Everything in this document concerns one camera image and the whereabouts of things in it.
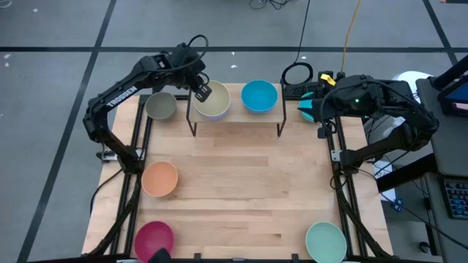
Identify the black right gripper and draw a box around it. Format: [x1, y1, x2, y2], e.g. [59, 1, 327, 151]
[298, 75, 372, 121]

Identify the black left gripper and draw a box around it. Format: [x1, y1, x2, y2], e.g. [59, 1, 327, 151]
[170, 42, 208, 88]

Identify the teal bowl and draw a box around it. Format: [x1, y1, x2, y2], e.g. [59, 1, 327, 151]
[298, 91, 316, 123]

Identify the olive yellow bowl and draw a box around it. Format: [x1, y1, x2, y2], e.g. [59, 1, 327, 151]
[192, 80, 232, 117]

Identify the grey bowl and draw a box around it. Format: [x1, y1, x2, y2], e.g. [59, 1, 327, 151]
[145, 91, 178, 121]

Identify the bright blue bowl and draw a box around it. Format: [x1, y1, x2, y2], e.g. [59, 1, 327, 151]
[241, 79, 279, 114]

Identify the orange bowl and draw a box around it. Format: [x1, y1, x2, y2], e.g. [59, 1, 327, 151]
[140, 161, 179, 198]

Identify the mint green bowl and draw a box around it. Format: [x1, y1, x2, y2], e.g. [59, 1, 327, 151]
[305, 221, 348, 263]

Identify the magenta bowl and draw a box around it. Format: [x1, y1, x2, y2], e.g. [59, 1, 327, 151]
[134, 220, 176, 263]

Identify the black perforated box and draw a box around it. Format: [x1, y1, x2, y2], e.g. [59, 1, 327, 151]
[283, 80, 325, 99]

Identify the white round object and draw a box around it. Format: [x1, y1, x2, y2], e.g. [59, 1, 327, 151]
[393, 70, 434, 121]

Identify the black diagonal beam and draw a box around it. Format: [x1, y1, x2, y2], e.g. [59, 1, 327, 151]
[375, 153, 439, 194]

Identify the grey desk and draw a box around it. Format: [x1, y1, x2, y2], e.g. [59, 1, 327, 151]
[415, 77, 468, 178]

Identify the black pole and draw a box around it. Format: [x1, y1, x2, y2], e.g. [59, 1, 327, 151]
[431, 54, 468, 91]

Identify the black monitor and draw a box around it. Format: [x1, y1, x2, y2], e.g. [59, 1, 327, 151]
[437, 75, 468, 118]

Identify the black keyboard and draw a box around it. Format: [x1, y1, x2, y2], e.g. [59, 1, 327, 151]
[442, 178, 468, 221]

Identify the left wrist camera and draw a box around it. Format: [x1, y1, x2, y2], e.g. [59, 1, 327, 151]
[195, 84, 214, 104]

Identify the black coiled floor cable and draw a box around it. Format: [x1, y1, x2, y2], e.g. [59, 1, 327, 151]
[280, 0, 314, 87]

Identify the yellow cable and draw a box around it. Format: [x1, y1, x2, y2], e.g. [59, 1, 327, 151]
[339, 0, 363, 74]

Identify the black cable bundle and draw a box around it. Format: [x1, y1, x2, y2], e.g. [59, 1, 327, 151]
[249, 0, 294, 11]

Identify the black aluminium table frame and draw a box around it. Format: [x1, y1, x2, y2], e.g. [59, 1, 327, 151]
[86, 94, 394, 263]

